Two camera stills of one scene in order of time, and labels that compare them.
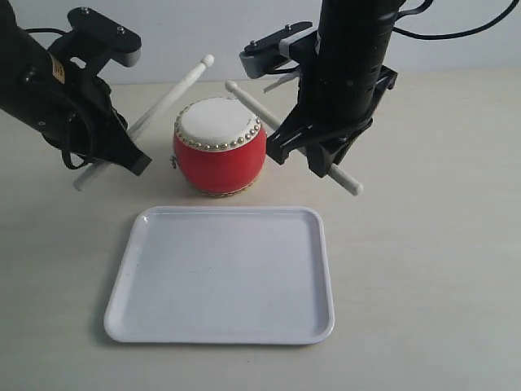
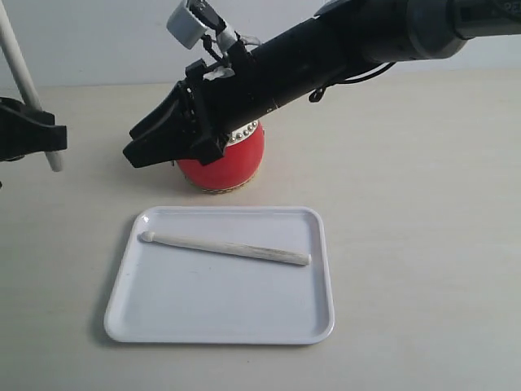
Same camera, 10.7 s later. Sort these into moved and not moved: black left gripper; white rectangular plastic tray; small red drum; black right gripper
Moved: black left gripper; black right gripper
Not moved: small red drum; white rectangular plastic tray
